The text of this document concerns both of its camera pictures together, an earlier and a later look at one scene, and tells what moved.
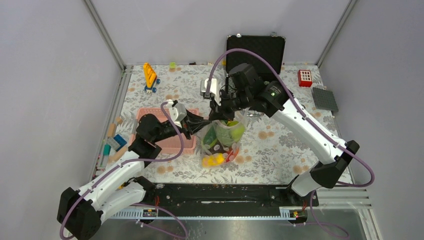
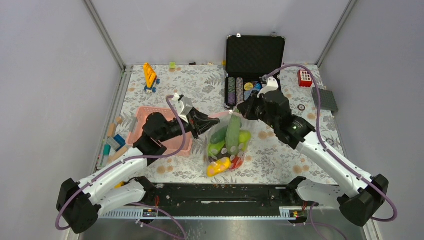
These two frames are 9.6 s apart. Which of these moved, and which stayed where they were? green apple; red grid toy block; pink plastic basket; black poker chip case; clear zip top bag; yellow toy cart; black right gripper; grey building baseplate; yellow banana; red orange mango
Moved: yellow banana; black right gripper; green apple; clear zip top bag; red orange mango
Stayed: yellow toy cart; pink plastic basket; black poker chip case; grey building baseplate; red grid toy block
